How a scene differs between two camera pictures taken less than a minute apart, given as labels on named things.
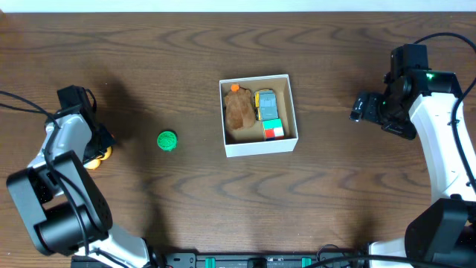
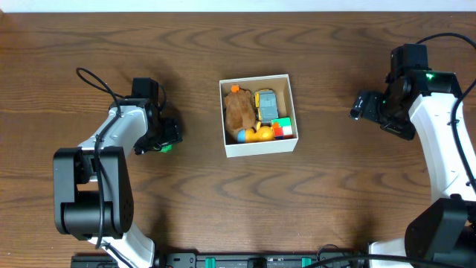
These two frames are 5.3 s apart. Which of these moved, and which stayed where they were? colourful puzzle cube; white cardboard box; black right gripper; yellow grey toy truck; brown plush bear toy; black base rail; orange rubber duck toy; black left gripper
Moved: black left gripper; orange rubber duck toy; colourful puzzle cube
Stayed: yellow grey toy truck; black right gripper; brown plush bear toy; black base rail; white cardboard box
